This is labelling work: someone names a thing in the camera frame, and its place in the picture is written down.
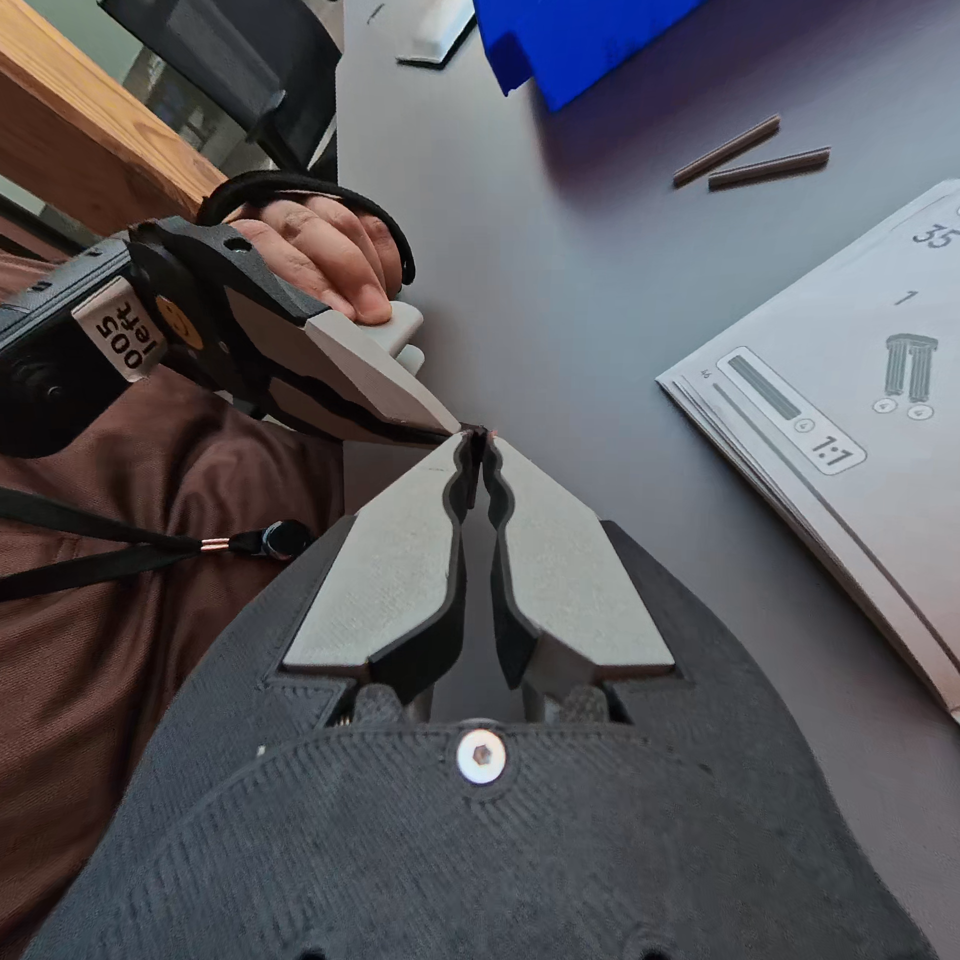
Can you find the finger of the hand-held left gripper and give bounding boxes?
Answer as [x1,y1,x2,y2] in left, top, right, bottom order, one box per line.
[223,287,462,438]
[258,371,462,451]

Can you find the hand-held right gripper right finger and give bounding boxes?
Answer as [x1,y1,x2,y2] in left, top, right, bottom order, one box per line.
[480,435,678,724]

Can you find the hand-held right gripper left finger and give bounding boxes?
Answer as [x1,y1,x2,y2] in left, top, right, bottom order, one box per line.
[281,433,481,725]

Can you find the person's left hand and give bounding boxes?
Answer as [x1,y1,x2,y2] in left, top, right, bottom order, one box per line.
[225,193,399,326]

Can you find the wooden beam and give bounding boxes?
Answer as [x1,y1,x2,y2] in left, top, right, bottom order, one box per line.
[0,0,230,237]

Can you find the person's brown trousers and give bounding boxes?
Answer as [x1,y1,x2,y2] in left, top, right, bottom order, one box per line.
[0,213,346,960]

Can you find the black office chair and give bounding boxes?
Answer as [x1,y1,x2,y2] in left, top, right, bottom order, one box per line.
[97,0,342,177]

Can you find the white stand base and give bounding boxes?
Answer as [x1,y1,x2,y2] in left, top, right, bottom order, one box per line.
[395,0,477,67]

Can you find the building instruction booklet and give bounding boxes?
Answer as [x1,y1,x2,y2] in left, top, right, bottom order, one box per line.
[656,178,960,725]

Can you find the blue storage bin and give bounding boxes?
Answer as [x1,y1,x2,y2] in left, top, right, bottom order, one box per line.
[472,0,710,114]

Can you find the dark plastic axle rod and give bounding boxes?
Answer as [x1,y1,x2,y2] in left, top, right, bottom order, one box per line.
[672,114,781,187]
[708,147,831,189]

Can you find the black lanyard strap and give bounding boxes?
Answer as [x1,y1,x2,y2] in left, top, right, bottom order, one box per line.
[0,487,316,601]

